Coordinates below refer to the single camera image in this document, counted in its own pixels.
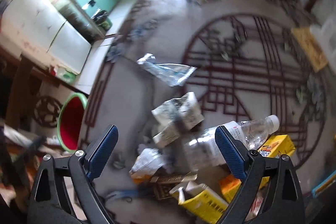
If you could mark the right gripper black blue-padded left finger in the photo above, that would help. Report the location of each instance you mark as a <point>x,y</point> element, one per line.
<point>49,201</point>

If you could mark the clear plastic wrapper bag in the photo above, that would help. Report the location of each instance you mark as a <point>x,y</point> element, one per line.
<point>169,73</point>

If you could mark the black green kitchen bin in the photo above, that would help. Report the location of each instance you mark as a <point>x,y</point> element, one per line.
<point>101,19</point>

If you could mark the yellow orange box right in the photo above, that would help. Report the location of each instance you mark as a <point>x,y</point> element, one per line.
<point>274,147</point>

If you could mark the yellow carton box front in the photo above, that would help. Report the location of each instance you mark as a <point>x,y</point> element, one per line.
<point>200,200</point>

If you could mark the red bucket with green rim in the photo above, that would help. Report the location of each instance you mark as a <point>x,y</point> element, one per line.
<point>69,121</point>

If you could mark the clear plastic water bottle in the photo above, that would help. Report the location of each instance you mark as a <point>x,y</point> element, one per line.
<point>201,151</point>

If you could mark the white orange crumpled packet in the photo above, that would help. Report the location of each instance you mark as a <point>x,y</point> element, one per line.
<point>146,165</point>

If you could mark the brown patterned flat box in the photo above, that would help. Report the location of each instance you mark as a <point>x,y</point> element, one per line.
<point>163,184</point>

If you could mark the wooden chair left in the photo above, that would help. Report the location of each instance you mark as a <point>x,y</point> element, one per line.
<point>24,99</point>

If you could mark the yellow patterned mat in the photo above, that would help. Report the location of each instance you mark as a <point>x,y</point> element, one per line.
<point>311,47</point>

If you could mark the white refrigerator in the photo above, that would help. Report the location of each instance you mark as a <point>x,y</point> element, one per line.
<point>44,35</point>

